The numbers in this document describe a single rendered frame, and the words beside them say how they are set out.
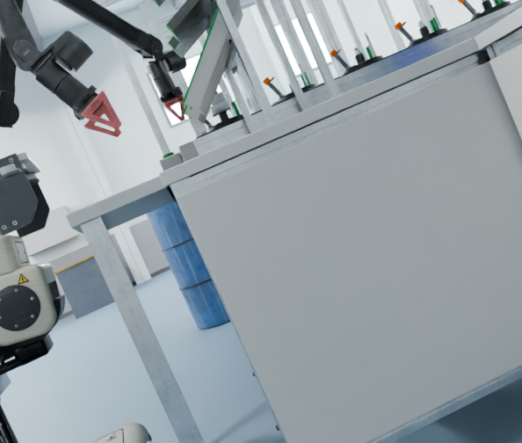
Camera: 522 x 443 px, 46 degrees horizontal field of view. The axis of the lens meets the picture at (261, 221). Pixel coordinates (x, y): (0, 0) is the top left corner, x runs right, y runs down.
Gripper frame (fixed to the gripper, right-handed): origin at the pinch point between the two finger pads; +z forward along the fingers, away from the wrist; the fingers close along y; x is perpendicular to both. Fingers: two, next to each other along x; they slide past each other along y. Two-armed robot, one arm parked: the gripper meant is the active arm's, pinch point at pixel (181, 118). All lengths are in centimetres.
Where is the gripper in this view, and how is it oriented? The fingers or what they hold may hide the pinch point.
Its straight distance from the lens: 206.5
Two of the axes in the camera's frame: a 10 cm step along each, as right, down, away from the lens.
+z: 4.4, 8.9, 1.3
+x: -8.7, 4.6, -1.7
